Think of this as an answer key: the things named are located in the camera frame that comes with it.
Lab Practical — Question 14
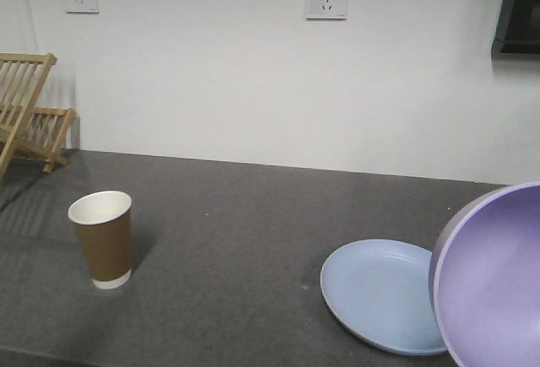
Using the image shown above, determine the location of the purple plastic bowl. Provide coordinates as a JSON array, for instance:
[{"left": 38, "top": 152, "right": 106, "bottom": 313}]
[{"left": 429, "top": 181, "right": 539, "bottom": 366}]

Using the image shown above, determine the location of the light blue plastic plate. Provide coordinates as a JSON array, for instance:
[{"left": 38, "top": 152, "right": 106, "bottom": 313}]
[{"left": 320, "top": 239, "right": 447, "bottom": 356}]

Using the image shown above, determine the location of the brown paper cup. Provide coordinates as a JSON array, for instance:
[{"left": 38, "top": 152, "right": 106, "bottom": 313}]
[{"left": 67, "top": 191, "right": 132, "bottom": 290}]

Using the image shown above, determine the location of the wooden dish rack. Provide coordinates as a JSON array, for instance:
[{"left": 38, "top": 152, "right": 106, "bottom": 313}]
[{"left": 1, "top": 53, "right": 76, "bottom": 175}]

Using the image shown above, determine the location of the black range hood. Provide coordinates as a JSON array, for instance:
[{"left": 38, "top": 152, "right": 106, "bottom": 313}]
[{"left": 491, "top": 0, "right": 539, "bottom": 58}]

